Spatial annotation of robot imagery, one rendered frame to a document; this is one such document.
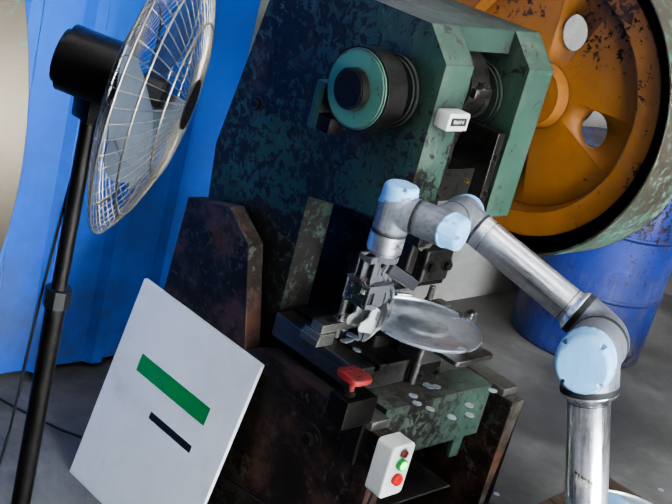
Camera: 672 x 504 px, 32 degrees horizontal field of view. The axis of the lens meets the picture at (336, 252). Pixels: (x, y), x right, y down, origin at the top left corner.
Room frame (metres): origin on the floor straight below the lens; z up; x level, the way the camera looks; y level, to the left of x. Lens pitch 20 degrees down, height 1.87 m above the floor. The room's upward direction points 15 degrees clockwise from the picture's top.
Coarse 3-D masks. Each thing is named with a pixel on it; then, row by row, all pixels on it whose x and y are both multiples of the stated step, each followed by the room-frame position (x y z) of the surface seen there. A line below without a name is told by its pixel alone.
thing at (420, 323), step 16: (400, 304) 2.72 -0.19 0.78; (416, 304) 2.75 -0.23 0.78; (432, 304) 2.78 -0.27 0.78; (400, 320) 2.62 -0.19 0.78; (416, 320) 2.64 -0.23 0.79; (432, 320) 2.66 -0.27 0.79; (448, 320) 2.70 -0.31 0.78; (464, 320) 2.73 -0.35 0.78; (400, 336) 2.53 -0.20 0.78; (416, 336) 2.55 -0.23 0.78; (432, 336) 2.58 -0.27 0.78; (448, 336) 2.60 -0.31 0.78; (464, 336) 2.63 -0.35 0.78; (480, 336) 2.65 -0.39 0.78; (448, 352) 2.51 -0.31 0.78; (464, 352) 2.54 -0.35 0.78
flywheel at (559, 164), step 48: (480, 0) 3.13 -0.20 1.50; (528, 0) 3.08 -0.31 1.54; (576, 0) 2.98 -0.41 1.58; (624, 0) 2.86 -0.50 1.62; (624, 48) 2.87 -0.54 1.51; (576, 96) 2.93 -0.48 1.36; (624, 96) 2.84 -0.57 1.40; (576, 144) 2.90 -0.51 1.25; (624, 144) 2.81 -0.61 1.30; (528, 192) 2.96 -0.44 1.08; (576, 192) 2.87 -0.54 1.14; (624, 192) 2.75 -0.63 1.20
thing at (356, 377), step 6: (348, 366) 2.34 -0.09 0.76; (354, 366) 2.35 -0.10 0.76; (342, 372) 2.31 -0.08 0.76; (348, 372) 2.32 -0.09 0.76; (354, 372) 2.32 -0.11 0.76; (360, 372) 2.33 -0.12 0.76; (342, 378) 2.31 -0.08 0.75; (348, 378) 2.29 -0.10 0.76; (354, 378) 2.30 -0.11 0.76; (360, 378) 2.30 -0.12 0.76; (366, 378) 2.31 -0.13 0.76; (348, 384) 2.32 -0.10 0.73; (354, 384) 2.29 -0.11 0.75; (360, 384) 2.29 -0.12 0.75; (366, 384) 2.30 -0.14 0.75; (348, 390) 2.32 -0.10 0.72
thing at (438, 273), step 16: (448, 176) 2.65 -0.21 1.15; (464, 176) 2.70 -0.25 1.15; (448, 192) 2.66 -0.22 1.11; (464, 192) 2.71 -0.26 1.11; (400, 256) 2.63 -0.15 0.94; (416, 256) 2.63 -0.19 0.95; (432, 256) 2.62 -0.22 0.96; (448, 256) 2.67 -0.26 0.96; (416, 272) 2.62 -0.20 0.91; (432, 272) 2.62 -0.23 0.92
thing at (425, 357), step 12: (408, 348) 2.59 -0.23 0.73; (480, 348) 2.59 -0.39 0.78; (420, 360) 2.57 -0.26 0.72; (432, 360) 2.60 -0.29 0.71; (456, 360) 2.48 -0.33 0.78; (468, 360) 2.50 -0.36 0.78; (480, 360) 2.54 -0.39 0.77; (408, 372) 2.58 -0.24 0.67; (420, 372) 2.58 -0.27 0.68; (432, 372) 2.61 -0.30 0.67
